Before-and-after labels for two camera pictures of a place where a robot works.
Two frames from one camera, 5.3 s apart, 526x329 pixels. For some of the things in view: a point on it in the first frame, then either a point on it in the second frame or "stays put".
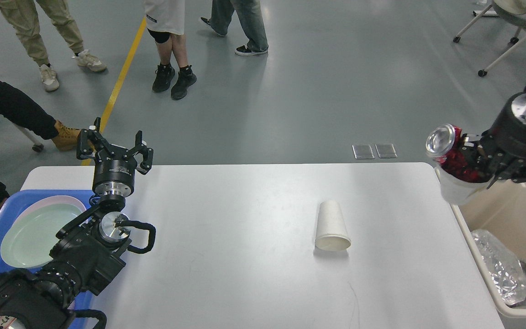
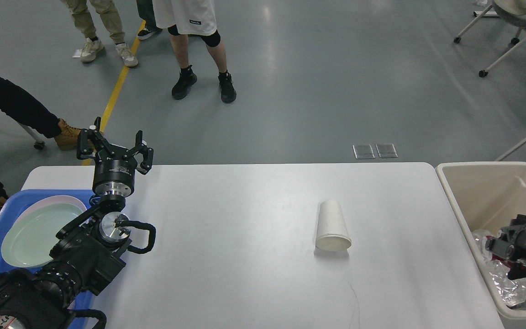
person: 23,16 to 108,13
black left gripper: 114,167 stays put
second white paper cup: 332,233 stays put
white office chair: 522,13 stays put
